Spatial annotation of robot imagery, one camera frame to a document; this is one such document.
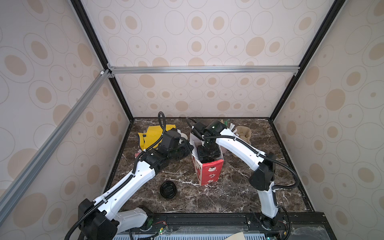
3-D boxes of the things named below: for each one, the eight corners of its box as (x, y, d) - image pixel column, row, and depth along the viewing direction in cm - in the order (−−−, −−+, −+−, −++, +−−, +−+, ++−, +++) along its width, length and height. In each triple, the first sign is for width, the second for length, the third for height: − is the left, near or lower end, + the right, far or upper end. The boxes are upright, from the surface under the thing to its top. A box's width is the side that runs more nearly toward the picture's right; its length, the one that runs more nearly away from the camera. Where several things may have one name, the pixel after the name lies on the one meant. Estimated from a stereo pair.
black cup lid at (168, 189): (160, 198, 83) (158, 196, 79) (162, 184, 88) (161, 180, 85) (176, 198, 83) (175, 196, 79) (177, 184, 88) (176, 180, 85)
